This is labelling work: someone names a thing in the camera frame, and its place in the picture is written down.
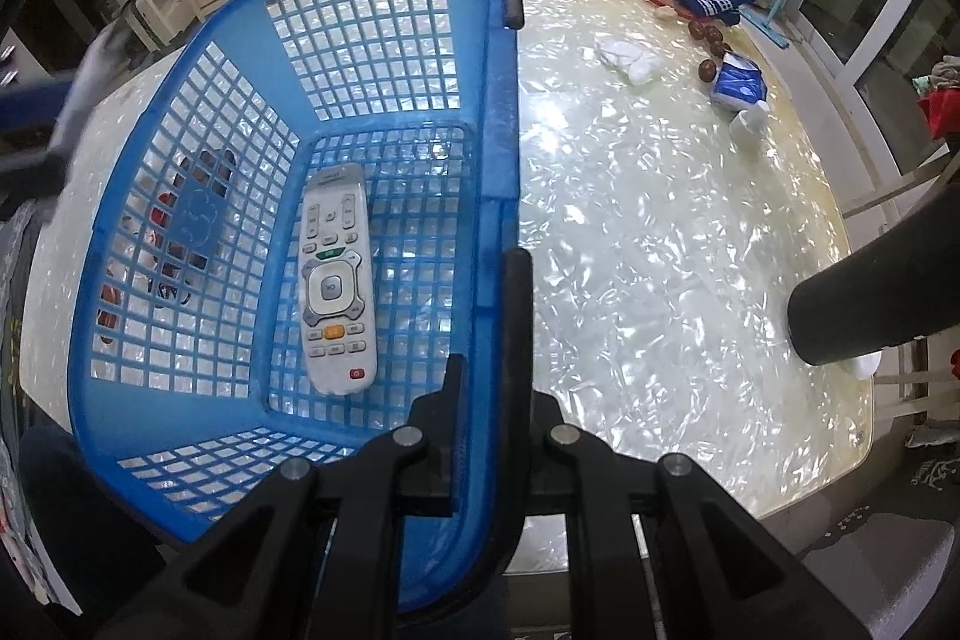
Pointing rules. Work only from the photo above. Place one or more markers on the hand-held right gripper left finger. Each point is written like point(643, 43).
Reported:
point(453, 430)

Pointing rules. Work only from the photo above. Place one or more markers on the blue plastic basket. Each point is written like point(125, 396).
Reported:
point(495, 123)

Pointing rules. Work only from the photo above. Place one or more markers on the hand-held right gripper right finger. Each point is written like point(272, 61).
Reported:
point(519, 325)

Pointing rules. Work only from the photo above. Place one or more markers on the blue and white packet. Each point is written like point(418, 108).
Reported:
point(739, 84)

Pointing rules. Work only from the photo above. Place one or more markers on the white remote control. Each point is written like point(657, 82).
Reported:
point(334, 287)

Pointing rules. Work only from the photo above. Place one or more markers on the black cylinder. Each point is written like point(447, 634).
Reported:
point(855, 310)

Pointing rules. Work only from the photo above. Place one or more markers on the small white cup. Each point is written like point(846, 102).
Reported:
point(748, 121)

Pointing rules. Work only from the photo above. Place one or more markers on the red cloth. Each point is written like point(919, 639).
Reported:
point(945, 111)

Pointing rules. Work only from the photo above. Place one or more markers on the white crumpled tissue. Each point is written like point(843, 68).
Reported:
point(628, 59)

